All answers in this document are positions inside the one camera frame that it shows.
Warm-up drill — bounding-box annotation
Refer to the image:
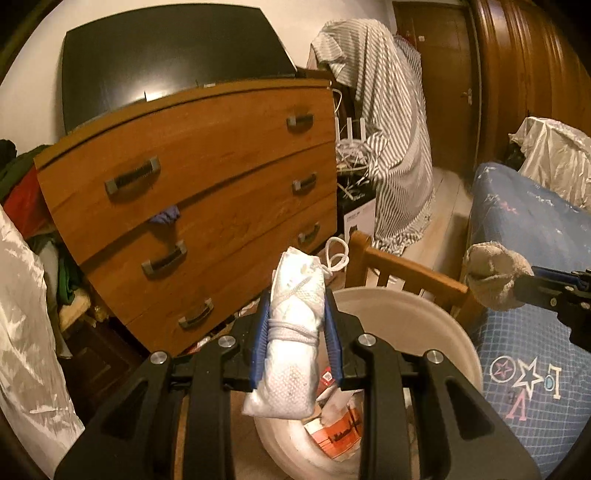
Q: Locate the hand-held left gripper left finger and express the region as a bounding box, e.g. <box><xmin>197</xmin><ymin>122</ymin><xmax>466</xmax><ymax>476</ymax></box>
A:
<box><xmin>54</xmin><ymin>295</ymin><xmax>273</xmax><ymax>480</ymax></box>

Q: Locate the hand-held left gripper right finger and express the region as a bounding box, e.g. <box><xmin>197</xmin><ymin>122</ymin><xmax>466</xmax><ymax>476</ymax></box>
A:
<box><xmin>323</xmin><ymin>288</ymin><xmax>543</xmax><ymax>480</ymax></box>

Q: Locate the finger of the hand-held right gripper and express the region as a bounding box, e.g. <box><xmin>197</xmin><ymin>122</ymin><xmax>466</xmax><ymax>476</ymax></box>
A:
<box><xmin>531</xmin><ymin>264</ymin><xmax>591</xmax><ymax>283</ymax></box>
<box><xmin>512</xmin><ymin>274</ymin><xmax>583</xmax><ymax>311</ymax></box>

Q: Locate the white mesh pouch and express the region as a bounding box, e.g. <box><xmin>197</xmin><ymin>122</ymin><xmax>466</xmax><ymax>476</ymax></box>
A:
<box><xmin>241</xmin><ymin>246</ymin><xmax>331</xmax><ymax>421</ymax></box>

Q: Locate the beige sock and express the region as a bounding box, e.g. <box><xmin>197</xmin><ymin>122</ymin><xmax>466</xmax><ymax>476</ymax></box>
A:
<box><xmin>463</xmin><ymin>242</ymin><xmax>536</xmax><ymax>312</ymax></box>

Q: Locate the white plastic basin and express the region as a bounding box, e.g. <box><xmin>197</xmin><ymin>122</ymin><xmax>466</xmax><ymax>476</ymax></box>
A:
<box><xmin>254</xmin><ymin>286</ymin><xmax>484</xmax><ymax>480</ymax></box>

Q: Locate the orange white packet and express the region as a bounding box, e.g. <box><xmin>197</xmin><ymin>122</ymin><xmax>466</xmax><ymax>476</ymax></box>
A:
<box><xmin>302</xmin><ymin>401</ymin><xmax>365</xmax><ymax>460</ymax></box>

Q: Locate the blue checkered star blanket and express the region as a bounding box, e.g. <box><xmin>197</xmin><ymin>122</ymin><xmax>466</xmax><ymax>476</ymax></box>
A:
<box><xmin>462</xmin><ymin>161</ymin><xmax>591</xmax><ymax>478</ymax></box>

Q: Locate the white satin cloth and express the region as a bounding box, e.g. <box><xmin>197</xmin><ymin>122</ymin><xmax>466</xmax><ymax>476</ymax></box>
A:
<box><xmin>0</xmin><ymin>203</ymin><xmax>86</xmax><ymax>478</ymax></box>
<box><xmin>508</xmin><ymin>116</ymin><xmax>591</xmax><ymax>213</ymax></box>

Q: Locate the black and white appliance box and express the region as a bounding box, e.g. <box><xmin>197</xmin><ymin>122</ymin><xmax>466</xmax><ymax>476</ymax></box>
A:
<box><xmin>337</xmin><ymin>182</ymin><xmax>377</xmax><ymax>259</ymax></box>

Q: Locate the blue cloth in drawer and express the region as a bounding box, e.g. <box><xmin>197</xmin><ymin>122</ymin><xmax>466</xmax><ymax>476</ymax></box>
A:
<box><xmin>148</xmin><ymin>205</ymin><xmax>181</xmax><ymax>227</ymax></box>

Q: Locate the wooden chest of drawers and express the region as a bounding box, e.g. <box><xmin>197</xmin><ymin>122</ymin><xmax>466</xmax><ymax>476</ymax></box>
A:
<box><xmin>34</xmin><ymin>78</ymin><xmax>340</xmax><ymax>356</ymax></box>

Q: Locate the white router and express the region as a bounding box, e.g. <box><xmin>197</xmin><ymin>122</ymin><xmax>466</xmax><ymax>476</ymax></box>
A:
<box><xmin>339</xmin><ymin>116</ymin><xmax>370</xmax><ymax>146</ymax></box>

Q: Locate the pile of clothes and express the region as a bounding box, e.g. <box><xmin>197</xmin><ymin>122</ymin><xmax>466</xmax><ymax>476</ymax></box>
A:
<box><xmin>0</xmin><ymin>138</ymin><xmax>98</xmax><ymax>333</ymax></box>

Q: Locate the grey striped cloth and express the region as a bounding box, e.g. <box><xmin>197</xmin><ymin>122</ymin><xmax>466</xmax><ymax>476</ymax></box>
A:
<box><xmin>392</xmin><ymin>34</ymin><xmax>423</xmax><ymax>93</ymax></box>
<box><xmin>310</xmin><ymin>18</ymin><xmax>435</xmax><ymax>256</ymax></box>

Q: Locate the brown wooden door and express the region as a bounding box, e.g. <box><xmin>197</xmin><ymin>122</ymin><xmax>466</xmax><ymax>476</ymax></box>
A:
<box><xmin>392</xmin><ymin>0</ymin><xmax>483</xmax><ymax>174</ymax></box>

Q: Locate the brown wooden wardrobe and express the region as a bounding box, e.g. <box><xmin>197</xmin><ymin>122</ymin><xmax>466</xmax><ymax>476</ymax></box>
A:
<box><xmin>468</xmin><ymin>0</ymin><xmax>591</xmax><ymax>167</ymax></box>

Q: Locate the black television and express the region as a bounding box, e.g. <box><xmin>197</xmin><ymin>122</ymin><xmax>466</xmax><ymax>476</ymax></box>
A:
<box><xmin>61</xmin><ymin>6</ymin><xmax>298</xmax><ymax>134</ymax></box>

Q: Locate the tangle of white cables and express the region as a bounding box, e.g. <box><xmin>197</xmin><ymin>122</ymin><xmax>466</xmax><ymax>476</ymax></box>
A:
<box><xmin>335</xmin><ymin>138</ymin><xmax>384</xmax><ymax>199</ymax></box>

